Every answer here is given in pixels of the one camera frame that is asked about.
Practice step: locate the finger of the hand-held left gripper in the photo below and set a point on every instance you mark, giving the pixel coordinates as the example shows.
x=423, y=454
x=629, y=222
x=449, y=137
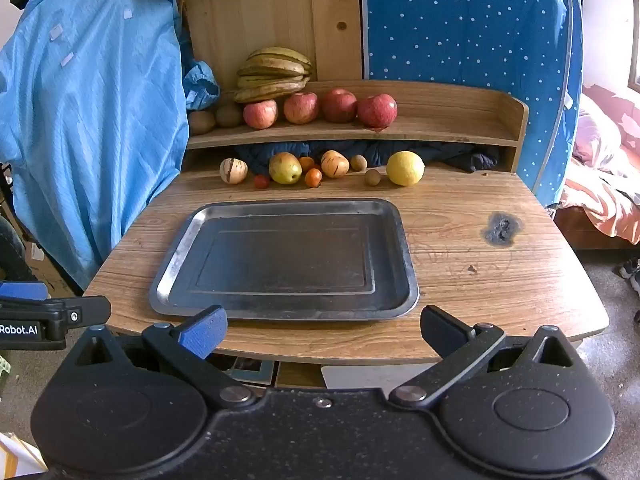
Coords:
x=22, y=291
x=85, y=312

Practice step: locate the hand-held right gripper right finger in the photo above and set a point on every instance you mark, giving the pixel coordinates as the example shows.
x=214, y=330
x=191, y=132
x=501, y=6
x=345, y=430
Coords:
x=445, y=332

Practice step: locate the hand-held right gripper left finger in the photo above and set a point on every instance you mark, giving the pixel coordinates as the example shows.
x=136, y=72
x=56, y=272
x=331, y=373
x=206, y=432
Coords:
x=202, y=332

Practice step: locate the rectangular metal tray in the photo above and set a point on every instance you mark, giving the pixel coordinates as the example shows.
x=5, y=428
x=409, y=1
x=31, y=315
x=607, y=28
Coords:
x=290, y=260

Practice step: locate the red cherry tomato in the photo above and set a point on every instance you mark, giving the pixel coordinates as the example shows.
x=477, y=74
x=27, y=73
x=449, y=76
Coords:
x=306, y=162
x=261, y=181

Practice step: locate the striped pepino melon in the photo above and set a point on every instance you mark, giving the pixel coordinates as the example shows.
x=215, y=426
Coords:
x=233, y=171
x=335, y=164

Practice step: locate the yellow lemon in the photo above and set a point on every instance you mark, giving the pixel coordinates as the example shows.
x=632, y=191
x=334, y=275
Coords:
x=405, y=168

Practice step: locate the small orange tangerine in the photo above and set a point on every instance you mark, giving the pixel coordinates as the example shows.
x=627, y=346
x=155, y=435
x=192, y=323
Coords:
x=313, y=177

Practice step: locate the cardboard box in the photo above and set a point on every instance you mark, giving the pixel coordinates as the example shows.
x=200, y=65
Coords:
x=50, y=277

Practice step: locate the framed picture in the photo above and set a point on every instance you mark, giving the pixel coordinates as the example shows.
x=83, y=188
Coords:
x=247, y=370

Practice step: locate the white board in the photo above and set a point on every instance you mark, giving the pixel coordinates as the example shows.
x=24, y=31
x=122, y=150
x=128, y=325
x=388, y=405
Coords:
x=355, y=377

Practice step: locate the dark blue jacket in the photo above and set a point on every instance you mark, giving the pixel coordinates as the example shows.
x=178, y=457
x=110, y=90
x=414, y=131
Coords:
x=470, y=160

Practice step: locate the light blue garment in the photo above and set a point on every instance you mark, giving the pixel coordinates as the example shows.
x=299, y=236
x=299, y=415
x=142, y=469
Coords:
x=90, y=110

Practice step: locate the dark sneaker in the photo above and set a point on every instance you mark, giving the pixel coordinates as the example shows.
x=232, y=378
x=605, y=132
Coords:
x=631, y=267

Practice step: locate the brown kiwi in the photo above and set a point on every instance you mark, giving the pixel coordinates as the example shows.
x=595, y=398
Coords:
x=202, y=121
x=229, y=116

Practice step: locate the pink bedding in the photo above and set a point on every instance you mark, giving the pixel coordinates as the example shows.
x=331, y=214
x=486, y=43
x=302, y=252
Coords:
x=600, y=185

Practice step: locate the pale red apple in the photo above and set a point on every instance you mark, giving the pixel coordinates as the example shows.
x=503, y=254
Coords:
x=260, y=114
x=301, y=107

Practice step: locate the wooden desk shelf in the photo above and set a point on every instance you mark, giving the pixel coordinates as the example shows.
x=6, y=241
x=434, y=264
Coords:
x=450, y=105

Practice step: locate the dark red apple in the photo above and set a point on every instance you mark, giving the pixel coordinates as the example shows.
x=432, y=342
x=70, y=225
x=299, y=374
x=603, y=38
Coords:
x=339, y=105
x=377, y=110

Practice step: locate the crumpled blue plastic bag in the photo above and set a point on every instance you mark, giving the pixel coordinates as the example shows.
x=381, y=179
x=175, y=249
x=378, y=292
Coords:
x=200, y=85

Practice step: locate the bunch of ripe bananas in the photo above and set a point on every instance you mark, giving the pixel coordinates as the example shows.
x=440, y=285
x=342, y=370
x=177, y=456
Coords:
x=272, y=67

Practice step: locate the blue white dotted fabric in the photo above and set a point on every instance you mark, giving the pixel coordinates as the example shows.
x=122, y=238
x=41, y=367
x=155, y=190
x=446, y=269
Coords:
x=450, y=20

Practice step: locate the pine wood panel board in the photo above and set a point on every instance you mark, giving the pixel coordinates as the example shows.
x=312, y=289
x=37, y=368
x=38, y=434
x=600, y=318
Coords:
x=260, y=15

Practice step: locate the wooden bed frame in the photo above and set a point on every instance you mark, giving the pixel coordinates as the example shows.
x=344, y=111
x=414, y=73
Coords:
x=585, y=237

